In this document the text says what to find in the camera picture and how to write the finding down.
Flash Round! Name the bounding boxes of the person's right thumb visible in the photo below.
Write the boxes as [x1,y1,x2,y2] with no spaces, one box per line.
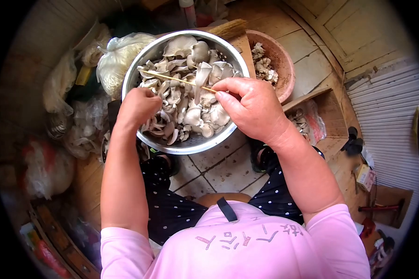
[215,91,246,120]

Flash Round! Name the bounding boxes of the crumpled clear plastic bags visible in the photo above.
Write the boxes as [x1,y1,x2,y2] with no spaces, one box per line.
[64,92,111,160]

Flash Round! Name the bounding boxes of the wooden stool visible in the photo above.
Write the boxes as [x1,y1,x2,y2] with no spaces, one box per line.
[227,33,257,79]

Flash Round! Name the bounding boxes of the grey roller shutter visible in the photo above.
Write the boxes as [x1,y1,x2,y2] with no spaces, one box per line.
[346,57,419,197]

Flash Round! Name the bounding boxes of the straw broom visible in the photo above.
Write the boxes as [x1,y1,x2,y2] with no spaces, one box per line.
[206,19,248,41]

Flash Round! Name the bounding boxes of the person's left fingers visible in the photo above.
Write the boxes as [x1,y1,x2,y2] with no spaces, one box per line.
[141,88,163,113]

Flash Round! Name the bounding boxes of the thin bamboo skewer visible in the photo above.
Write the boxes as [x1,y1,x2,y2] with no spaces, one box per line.
[138,69,218,94]

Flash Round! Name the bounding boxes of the red and white plastic bag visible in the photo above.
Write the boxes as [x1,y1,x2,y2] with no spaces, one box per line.
[18,139,76,200]

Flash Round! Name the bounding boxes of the wooden crate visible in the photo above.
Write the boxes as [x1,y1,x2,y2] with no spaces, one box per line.
[29,203,102,279]

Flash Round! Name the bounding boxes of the pink plastic basin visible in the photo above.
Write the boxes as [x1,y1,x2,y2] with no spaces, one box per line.
[245,30,296,104]

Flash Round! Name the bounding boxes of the heap of mushroom trimmings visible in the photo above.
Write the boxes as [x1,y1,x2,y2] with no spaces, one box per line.
[250,42,279,84]

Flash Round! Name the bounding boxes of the small paper carton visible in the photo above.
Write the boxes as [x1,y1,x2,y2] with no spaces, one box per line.
[355,164,377,193]

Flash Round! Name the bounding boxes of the person's legs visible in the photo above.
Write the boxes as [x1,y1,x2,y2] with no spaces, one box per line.
[138,138,325,246]

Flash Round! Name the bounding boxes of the person's right hand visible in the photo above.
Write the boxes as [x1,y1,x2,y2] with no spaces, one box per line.
[212,77,291,144]

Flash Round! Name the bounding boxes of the person's left hand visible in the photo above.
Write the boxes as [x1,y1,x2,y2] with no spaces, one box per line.
[116,87,163,129]

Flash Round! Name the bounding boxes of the plastic bag of mushrooms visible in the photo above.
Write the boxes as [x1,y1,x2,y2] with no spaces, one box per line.
[288,99,327,146]

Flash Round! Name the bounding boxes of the pair of black slippers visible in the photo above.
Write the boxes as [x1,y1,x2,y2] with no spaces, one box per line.
[340,126,365,156]

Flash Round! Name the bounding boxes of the round metal colander bowl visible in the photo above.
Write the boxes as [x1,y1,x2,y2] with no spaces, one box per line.
[122,30,251,155]

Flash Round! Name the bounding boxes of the pile of oyster mushrooms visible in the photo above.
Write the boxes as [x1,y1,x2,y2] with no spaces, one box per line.
[137,35,244,146]

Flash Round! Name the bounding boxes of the wooden door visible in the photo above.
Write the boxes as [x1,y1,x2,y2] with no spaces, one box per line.
[283,0,417,81]

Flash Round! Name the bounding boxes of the person's right index finger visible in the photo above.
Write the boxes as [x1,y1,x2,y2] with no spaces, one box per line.
[212,77,255,92]

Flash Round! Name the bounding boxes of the long mushroom strip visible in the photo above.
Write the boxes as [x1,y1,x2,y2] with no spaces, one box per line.
[194,62,213,105]

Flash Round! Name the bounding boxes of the person's body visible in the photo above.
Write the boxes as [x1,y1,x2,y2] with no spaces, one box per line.
[101,193,371,279]

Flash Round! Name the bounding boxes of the open cardboard box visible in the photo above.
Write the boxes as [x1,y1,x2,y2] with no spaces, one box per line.
[282,86,350,149]

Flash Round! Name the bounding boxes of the clear bag of enoki mushrooms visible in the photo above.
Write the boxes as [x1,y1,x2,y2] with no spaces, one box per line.
[96,32,158,100]

